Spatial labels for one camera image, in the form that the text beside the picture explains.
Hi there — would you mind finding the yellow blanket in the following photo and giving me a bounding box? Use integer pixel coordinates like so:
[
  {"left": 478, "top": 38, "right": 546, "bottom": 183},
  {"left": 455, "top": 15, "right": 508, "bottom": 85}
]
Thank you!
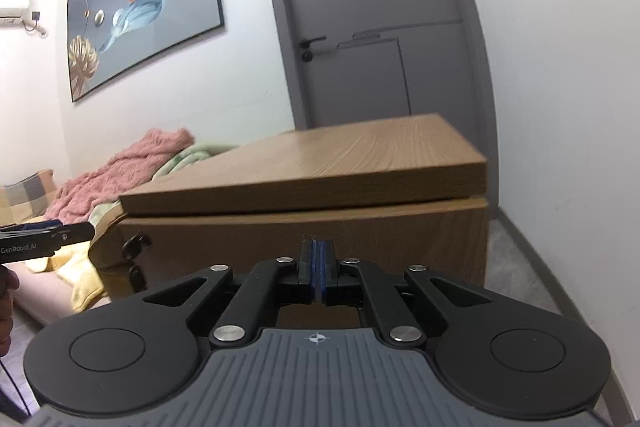
[{"left": 29, "top": 241, "right": 113, "bottom": 314}]

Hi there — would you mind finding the hanging black key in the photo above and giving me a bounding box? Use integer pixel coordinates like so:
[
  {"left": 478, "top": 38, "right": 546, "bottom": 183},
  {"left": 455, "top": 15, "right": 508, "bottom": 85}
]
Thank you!
[{"left": 127, "top": 264, "right": 147, "bottom": 294}]

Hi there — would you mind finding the grey door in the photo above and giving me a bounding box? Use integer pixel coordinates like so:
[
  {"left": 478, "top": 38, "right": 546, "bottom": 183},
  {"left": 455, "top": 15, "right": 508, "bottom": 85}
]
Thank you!
[{"left": 257, "top": 0, "right": 502, "bottom": 208}]

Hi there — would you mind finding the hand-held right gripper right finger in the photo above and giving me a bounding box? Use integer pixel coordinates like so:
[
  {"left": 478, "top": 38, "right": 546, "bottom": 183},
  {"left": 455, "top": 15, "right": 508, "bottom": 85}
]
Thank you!
[{"left": 317, "top": 241, "right": 495, "bottom": 349}]

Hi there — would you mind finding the wooden drawer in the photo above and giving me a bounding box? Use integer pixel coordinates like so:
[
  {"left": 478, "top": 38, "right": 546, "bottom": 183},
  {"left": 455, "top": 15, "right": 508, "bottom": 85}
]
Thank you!
[{"left": 117, "top": 198, "right": 490, "bottom": 308}]

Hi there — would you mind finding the person's left hand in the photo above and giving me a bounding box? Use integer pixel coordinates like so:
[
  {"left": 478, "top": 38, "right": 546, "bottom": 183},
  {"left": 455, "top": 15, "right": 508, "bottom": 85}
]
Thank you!
[{"left": 0, "top": 268, "right": 19, "bottom": 359}]

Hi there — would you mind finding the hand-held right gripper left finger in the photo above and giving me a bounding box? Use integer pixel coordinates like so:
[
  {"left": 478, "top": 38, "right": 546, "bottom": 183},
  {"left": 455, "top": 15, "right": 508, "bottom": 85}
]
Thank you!
[{"left": 144, "top": 241, "right": 318, "bottom": 350}]

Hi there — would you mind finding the plaid pillow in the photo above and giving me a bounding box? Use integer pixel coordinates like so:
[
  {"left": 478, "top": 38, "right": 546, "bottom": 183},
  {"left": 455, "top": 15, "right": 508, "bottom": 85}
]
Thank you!
[{"left": 0, "top": 169, "right": 57, "bottom": 229}]

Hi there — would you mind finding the black cable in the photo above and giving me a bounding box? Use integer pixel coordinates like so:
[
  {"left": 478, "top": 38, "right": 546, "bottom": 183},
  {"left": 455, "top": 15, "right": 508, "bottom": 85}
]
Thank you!
[{"left": 0, "top": 357, "right": 32, "bottom": 417}]

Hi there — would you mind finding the framed wall painting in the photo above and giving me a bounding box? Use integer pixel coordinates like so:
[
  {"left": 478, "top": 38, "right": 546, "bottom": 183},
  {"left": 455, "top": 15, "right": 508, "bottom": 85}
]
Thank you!
[{"left": 66, "top": 0, "right": 224, "bottom": 104}]

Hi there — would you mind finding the black drawer key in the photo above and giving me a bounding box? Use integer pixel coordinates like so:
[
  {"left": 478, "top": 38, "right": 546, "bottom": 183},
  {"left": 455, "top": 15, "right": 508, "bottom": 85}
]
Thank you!
[{"left": 122, "top": 233, "right": 152, "bottom": 259}]

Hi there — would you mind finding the white air conditioner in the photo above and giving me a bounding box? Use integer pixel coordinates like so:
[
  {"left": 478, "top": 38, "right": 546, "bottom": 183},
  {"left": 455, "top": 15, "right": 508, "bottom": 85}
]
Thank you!
[{"left": 0, "top": 0, "right": 32, "bottom": 26}]

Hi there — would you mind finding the pink mattress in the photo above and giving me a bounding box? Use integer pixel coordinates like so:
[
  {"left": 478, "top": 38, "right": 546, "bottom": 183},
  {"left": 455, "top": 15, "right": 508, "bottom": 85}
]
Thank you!
[{"left": 11, "top": 264, "right": 81, "bottom": 325}]

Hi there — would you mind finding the wooden nightstand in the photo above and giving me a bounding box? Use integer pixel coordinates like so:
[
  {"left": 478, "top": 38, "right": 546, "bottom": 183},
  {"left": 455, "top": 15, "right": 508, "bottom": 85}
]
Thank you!
[{"left": 117, "top": 114, "right": 490, "bottom": 308}]

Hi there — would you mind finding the pale green blanket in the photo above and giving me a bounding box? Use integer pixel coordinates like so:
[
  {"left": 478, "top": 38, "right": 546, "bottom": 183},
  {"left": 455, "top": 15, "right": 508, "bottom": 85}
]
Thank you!
[{"left": 90, "top": 144, "right": 241, "bottom": 228}]

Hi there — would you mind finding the pink fluffy blanket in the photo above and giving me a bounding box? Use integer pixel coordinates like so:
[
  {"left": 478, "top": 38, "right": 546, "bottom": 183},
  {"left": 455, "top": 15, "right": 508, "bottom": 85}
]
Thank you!
[{"left": 44, "top": 128, "right": 196, "bottom": 224}]

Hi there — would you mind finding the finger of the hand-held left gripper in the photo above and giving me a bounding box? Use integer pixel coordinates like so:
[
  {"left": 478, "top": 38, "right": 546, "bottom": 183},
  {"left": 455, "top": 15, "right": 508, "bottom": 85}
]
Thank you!
[{"left": 19, "top": 220, "right": 96, "bottom": 252}]

